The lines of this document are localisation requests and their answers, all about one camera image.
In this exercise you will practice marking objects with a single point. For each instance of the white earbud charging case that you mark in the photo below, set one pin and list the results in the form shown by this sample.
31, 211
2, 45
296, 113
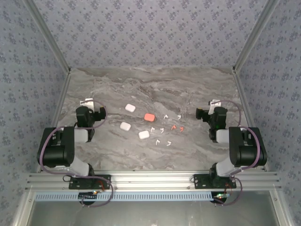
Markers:
130, 107
144, 135
125, 126

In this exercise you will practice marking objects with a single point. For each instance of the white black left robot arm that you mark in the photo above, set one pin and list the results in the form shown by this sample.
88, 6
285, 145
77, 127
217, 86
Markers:
56, 150

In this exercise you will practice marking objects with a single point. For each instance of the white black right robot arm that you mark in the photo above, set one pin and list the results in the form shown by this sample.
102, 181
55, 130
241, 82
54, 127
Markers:
247, 150

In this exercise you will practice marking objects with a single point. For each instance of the pink earbud charging case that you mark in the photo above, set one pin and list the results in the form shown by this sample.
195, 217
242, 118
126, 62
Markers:
149, 117

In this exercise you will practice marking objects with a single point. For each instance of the black control board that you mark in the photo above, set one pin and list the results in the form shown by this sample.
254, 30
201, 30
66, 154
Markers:
88, 196
219, 199

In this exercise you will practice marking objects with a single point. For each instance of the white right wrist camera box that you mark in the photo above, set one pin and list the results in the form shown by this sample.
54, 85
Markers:
211, 108

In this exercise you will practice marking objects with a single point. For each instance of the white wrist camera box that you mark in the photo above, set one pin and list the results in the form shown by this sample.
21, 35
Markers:
87, 101
211, 108

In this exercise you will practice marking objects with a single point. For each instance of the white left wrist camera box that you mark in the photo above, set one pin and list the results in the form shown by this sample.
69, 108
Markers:
87, 101

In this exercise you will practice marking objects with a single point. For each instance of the aluminium frame rail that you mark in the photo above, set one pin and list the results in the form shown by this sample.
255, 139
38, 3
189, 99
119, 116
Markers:
22, 209
249, 117
281, 209
56, 117

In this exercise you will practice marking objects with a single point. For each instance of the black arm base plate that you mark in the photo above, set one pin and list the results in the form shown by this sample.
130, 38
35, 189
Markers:
75, 184
200, 182

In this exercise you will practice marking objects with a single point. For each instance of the slotted aluminium base rail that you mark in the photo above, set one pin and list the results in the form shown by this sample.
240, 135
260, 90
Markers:
152, 180

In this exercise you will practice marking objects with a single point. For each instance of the aluminium frame post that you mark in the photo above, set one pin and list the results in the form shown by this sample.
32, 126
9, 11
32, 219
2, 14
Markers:
49, 35
254, 35

